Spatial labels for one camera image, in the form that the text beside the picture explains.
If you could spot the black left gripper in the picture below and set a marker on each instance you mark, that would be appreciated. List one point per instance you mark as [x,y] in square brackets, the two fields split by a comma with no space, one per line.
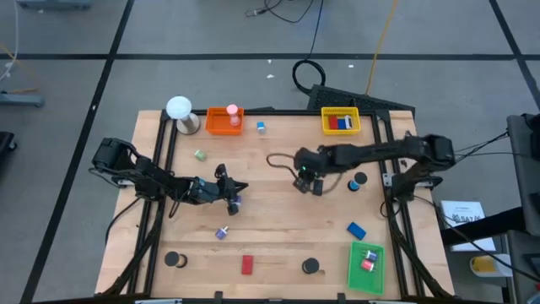
[202,198]

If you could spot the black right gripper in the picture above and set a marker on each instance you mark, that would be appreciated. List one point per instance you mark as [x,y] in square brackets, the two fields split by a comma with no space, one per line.
[312,162]

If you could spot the purple and white charger cube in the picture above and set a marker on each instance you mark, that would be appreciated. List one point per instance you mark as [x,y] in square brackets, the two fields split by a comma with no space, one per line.
[221,233]
[371,255]
[237,199]

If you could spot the small black box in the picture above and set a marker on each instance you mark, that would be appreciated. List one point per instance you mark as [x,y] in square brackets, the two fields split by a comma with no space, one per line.
[317,187]

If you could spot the small red box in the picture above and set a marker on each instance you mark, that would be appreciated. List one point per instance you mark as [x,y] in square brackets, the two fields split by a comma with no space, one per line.
[247,264]
[333,122]

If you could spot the green charger cube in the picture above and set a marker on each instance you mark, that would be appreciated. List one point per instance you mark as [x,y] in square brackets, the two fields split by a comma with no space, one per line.
[200,155]

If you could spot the small blue box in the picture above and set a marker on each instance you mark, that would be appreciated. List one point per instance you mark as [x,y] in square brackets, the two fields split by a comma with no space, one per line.
[341,123]
[356,230]

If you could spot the small white box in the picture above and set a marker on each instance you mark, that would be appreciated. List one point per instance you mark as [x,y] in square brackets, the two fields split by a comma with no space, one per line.
[348,122]

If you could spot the pink hourglass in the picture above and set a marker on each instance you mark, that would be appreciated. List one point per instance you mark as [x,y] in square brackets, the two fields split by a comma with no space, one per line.
[232,110]

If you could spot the pink charger cube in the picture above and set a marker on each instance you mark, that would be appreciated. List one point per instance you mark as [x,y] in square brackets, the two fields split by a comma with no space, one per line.
[367,265]

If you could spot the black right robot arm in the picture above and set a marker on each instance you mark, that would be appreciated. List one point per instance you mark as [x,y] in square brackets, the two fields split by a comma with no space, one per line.
[379,152]

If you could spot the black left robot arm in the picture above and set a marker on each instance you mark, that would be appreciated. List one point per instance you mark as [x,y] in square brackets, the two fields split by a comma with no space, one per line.
[147,177]

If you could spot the yellow plastic basket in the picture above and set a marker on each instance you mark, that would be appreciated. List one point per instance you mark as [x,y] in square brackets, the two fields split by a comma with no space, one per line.
[333,131]

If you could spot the black hourglass blue sand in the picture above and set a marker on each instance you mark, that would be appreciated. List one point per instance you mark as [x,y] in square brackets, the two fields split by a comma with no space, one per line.
[360,177]

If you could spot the orange plastic basket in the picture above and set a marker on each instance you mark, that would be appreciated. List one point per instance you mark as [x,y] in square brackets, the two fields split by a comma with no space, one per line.
[223,131]

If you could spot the black perforated panel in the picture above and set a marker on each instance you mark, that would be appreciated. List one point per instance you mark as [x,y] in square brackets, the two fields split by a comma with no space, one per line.
[337,98]

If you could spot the white dome lamp metal base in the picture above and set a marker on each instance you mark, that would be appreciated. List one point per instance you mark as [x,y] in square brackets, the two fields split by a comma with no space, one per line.
[179,107]

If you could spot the green plastic tray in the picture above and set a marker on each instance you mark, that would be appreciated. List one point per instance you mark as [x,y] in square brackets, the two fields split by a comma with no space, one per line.
[358,283]

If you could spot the white paper label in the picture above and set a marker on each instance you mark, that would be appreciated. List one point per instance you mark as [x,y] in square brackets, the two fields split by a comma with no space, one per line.
[464,211]

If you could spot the black bar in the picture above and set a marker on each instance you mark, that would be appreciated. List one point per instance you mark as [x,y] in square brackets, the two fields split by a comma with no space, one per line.
[481,226]

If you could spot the yellow and white container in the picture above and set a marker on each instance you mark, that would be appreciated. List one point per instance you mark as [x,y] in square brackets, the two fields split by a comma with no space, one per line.
[485,265]

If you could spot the grey equipment cart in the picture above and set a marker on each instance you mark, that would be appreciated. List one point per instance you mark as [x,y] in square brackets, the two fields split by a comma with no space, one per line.
[525,181]

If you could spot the grey floor stand foot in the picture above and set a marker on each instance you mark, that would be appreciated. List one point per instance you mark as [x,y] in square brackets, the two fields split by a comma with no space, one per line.
[21,100]

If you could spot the black floor object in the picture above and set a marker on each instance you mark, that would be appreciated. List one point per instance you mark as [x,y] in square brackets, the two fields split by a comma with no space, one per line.
[6,145]

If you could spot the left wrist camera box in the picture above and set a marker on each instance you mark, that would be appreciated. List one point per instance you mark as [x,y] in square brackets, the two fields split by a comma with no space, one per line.
[208,190]

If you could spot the black aluminium table frame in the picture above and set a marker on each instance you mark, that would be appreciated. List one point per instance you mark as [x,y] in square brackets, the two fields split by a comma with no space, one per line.
[287,112]

